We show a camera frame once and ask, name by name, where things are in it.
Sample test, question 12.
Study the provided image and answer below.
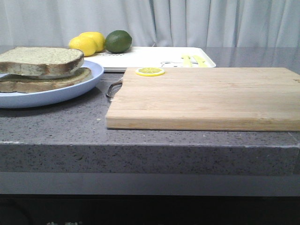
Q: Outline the white curtain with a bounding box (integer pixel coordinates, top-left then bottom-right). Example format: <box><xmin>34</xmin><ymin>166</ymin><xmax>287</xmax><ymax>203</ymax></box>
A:
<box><xmin>0</xmin><ymin>0</ymin><xmax>300</xmax><ymax>47</ymax></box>

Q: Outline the yellow plastic knife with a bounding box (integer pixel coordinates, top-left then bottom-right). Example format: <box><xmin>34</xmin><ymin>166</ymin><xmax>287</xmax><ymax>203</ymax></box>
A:
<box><xmin>193</xmin><ymin>55</ymin><xmax>207</xmax><ymax>68</ymax></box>

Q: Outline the wooden cutting board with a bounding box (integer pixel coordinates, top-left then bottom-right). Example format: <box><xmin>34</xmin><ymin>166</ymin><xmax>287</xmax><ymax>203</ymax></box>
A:
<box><xmin>105</xmin><ymin>67</ymin><xmax>300</xmax><ymax>132</ymax></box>

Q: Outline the yellow plastic fork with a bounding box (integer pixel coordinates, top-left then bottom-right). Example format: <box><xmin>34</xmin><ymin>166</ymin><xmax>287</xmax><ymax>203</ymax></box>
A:
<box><xmin>181</xmin><ymin>54</ymin><xmax>193</xmax><ymax>68</ymax></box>

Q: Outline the lemon slice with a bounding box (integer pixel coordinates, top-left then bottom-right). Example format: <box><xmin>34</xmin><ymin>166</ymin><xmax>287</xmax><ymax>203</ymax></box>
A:
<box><xmin>135</xmin><ymin>67</ymin><xmax>165</xmax><ymax>76</ymax></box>

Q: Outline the rear yellow lemon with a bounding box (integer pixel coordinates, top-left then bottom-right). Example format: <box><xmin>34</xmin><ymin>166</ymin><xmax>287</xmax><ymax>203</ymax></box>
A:
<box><xmin>79</xmin><ymin>31</ymin><xmax>105</xmax><ymax>53</ymax></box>

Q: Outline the light blue plate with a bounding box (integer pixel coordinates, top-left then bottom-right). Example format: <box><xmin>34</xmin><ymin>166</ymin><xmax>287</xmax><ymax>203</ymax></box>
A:
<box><xmin>0</xmin><ymin>60</ymin><xmax>104</xmax><ymax>108</ymax></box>

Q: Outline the green lime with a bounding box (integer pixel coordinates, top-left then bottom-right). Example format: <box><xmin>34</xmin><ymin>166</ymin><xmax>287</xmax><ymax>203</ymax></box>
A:
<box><xmin>105</xmin><ymin>30</ymin><xmax>132</xmax><ymax>53</ymax></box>

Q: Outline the yellow lemon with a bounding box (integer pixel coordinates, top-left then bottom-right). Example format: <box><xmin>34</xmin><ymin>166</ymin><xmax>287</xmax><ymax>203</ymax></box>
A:
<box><xmin>79</xmin><ymin>31</ymin><xmax>105</xmax><ymax>53</ymax></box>
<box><xmin>68</xmin><ymin>36</ymin><xmax>97</xmax><ymax>56</ymax></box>

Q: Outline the white tray with bear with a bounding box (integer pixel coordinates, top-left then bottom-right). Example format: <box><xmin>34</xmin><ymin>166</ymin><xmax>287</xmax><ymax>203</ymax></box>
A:
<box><xmin>85</xmin><ymin>47</ymin><xmax>216</xmax><ymax>72</ymax></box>

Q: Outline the front yellow lemon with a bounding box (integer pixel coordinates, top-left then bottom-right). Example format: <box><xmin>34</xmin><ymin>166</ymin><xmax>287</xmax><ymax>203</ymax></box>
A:
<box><xmin>68</xmin><ymin>36</ymin><xmax>97</xmax><ymax>56</ymax></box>

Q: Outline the bread slice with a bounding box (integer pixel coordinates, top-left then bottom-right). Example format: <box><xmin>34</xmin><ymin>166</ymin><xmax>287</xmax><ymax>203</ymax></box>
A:
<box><xmin>0</xmin><ymin>67</ymin><xmax>92</xmax><ymax>93</ymax></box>
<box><xmin>0</xmin><ymin>46</ymin><xmax>84</xmax><ymax>79</ymax></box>

